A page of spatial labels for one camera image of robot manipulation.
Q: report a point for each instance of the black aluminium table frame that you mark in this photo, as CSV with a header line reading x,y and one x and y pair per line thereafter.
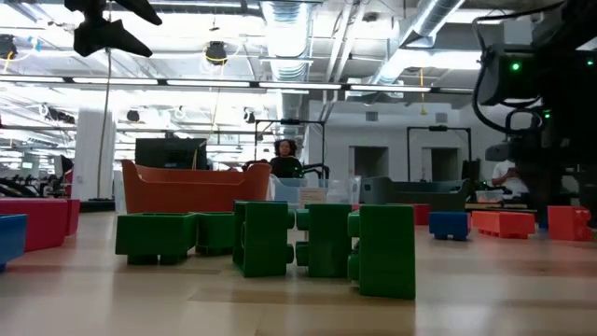
x,y
95,205

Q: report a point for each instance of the yellow hanging pendant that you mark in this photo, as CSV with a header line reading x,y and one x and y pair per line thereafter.
x,y
422,109

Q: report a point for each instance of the red toy building block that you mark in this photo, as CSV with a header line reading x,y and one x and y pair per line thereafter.
x,y
32,224
422,214

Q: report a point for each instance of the blue toy building block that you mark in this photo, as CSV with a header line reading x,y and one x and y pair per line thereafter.
x,y
448,225
11,238

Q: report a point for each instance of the green toy building block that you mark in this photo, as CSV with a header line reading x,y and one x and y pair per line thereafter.
x,y
326,240
156,238
215,231
261,238

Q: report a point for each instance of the silver ventilation duct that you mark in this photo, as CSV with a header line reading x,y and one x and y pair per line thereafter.
x,y
420,28
287,37

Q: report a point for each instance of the orange toy building block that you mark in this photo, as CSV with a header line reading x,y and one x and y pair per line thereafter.
x,y
503,224
569,223

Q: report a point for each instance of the clear labelled plastic container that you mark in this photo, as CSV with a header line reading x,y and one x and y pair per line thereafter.
x,y
333,189

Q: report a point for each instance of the clear plastic tub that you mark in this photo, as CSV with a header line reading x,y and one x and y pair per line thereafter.
x,y
489,196

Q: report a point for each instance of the long green building block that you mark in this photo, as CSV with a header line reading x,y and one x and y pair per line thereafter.
x,y
387,252

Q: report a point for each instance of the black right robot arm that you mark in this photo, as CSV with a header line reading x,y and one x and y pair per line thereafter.
x,y
573,116

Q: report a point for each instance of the white building column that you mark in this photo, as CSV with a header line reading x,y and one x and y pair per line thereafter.
x,y
93,154

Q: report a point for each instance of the black gantry frame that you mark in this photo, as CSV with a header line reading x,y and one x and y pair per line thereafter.
x,y
289,121
438,127

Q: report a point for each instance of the black monitor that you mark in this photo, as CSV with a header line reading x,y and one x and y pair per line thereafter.
x,y
170,153

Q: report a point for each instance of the long ceiling light strip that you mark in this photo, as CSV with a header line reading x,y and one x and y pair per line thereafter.
x,y
210,83

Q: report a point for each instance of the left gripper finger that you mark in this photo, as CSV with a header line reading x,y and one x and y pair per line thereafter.
x,y
140,8
100,37

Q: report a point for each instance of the person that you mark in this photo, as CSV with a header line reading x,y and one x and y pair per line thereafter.
x,y
508,179
285,163

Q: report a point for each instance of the teal plastic bin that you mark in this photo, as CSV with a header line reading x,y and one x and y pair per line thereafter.
x,y
420,192

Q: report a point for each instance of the orange plastic bin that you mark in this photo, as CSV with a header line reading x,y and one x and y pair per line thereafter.
x,y
196,191

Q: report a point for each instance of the background black robot arm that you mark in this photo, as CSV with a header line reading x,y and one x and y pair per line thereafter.
x,y
317,168
254,163

